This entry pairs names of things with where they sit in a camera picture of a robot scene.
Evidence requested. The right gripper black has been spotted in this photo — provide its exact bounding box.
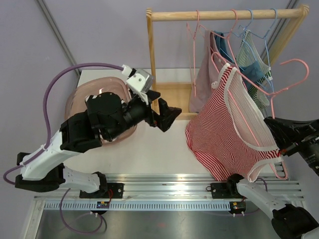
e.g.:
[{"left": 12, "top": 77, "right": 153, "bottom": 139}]
[{"left": 266, "top": 114, "right": 319, "bottom": 172}]

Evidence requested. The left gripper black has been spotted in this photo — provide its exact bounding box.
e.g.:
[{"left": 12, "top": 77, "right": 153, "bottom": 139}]
[{"left": 106, "top": 89, "right": 181, "bottom": 140}]

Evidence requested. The red white striped tank top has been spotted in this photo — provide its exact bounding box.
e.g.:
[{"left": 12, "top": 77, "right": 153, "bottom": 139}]
[{"left": 185, "top": 63, "right": 283, "bottom": 182}]

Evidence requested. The pink wire hanger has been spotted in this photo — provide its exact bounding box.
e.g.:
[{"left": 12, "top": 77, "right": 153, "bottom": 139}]
[
  {"left": 198, "top": 8, "right": 241, "bottom": 68},
  {"left": 210, "top": 51, "right": 310, "bottom": 180},
  {"left": 186, "top": 10, "right": 200, "bottom": 97}
]

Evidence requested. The black white striped tank top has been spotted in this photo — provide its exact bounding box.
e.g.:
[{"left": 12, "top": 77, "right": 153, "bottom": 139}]
[{"left": 104, "top": 138, "right": 117, "bottom": 144}]

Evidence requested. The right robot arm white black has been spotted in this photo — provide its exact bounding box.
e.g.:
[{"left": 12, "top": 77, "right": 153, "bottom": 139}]
[{"left": 226, "top": 117, "right": 319, "bottom": 239}]

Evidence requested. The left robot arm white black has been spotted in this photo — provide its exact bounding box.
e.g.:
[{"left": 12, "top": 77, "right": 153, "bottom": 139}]
[{"left": 14, "top": 90, "right": 182, "bottom": 198}]

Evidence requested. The teal blue tank top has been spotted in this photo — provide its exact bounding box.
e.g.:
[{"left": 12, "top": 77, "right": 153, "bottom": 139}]
[{"left": 214, "top": 35, "right": 263, "bottom": 82}]

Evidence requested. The mauve pink tank top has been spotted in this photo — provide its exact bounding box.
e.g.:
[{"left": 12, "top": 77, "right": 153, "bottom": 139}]
[{"left": 189, "top": 30, "right": 235, "bottom": 113}]

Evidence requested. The green white striped tank top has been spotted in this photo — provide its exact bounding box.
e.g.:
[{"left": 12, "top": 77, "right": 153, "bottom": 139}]
[{"left": 236, "top": 30, "right": 273, "bottom": 111}]

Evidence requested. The wooden clothes rack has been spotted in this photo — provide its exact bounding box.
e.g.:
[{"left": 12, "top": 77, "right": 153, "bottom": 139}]
[{"left": 146, "top": 4, "right": 310, "bottom": 120}]

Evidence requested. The pink translucent plastic basin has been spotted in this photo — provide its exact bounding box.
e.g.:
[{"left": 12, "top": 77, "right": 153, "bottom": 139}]
[{"left": 64, "top": 77, "right": 137, "bottom": 146}]

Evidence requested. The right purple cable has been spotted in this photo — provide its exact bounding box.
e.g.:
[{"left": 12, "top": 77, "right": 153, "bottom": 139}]
[{"left": 206, "top": 177, "right": 269, "bottom": 216}]

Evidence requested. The purple cable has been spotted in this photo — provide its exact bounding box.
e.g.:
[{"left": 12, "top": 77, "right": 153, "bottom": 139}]
[
  {"left": 206, "top": 177, "right": 269, "bottom": 216},
  {"left": 3, "top": 62, "right": 125, "bottom": 234}
]

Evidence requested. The aluminium mounting rail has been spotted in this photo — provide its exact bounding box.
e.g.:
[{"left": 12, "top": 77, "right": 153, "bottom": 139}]
[{"left": 33, "top": 173, "right": 305, "bottom": 200}]

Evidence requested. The white slotted cable duct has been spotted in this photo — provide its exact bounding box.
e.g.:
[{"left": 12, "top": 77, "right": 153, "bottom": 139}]
[{"left": 44, "top": 200, "right": 230, "bottom": 211}]

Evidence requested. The blue wire hanger left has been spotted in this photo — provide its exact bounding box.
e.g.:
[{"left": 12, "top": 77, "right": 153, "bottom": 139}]
[{"left": 218, "top": 8, "right": 254, "bottom": 63}]

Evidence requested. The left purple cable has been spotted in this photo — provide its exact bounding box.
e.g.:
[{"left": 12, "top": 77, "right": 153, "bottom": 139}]
[{"left": 3, "top": 62, "right": 125, "bottom": 234}]

